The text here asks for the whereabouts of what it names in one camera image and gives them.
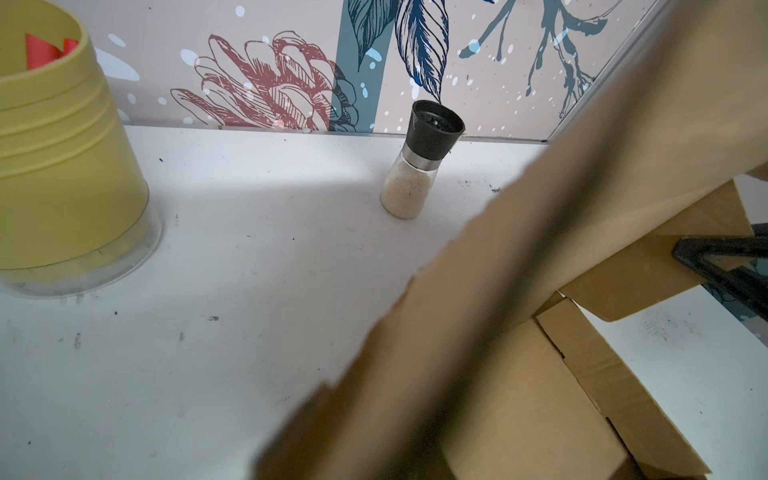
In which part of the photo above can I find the yellow plastic cup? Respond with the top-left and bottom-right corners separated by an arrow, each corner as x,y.
1,1 -> 162,297

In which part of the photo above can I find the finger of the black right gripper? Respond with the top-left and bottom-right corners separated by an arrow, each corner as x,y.
672,223 -> 767,321

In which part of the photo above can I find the brown cardboard box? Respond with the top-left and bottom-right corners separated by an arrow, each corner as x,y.
252,1 -> 767,479

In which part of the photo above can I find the glass spice grinder black cap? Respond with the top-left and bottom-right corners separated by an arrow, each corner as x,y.
380,100 -> 465,220

